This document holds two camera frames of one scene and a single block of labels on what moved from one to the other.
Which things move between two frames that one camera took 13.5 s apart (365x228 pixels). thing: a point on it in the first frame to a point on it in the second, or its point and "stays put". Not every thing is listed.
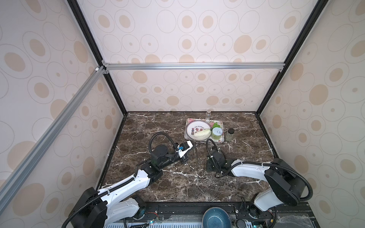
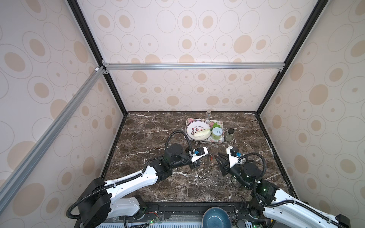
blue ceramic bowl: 216,217 stays put
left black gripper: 183,159 to 195,164
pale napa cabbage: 203,134 stays put
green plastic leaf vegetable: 215,125 stays put
